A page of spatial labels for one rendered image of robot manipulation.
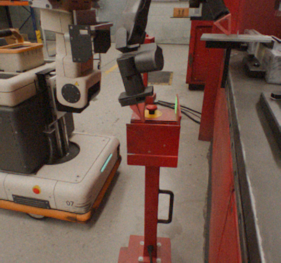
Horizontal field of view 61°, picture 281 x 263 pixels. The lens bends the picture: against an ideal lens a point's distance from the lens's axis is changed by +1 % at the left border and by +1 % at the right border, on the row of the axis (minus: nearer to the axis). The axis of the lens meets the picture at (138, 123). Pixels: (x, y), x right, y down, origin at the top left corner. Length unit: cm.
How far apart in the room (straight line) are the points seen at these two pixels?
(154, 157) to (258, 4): 152
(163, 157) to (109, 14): 810
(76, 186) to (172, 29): 738
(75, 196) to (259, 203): 105
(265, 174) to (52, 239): 123
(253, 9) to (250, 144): 158
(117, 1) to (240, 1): 684
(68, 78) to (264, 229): 106
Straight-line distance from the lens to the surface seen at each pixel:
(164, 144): 72
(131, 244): 125
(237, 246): 47
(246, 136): 54
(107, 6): 872
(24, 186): 146
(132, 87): 68
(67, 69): 122
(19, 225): 162
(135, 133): 71
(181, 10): 346
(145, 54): 64
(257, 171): 44
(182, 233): 146
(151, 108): 81
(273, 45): 106
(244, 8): 202
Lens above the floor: 112
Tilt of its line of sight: 26 degrees down
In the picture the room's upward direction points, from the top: straight up
